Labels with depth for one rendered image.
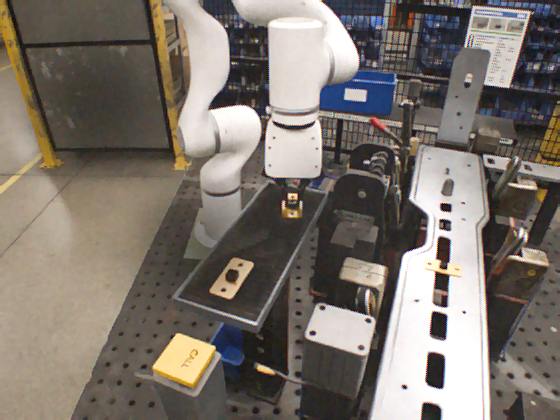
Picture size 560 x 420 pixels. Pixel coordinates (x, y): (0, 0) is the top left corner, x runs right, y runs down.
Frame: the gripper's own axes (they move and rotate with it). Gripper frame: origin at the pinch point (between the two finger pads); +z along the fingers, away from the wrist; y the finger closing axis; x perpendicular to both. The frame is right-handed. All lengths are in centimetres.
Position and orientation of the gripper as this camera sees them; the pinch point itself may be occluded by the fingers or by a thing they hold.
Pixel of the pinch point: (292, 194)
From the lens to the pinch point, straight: 75.9
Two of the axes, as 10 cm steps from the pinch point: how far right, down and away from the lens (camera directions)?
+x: 0.5, -5.6, 8.2
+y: 10.0, 0.3, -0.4
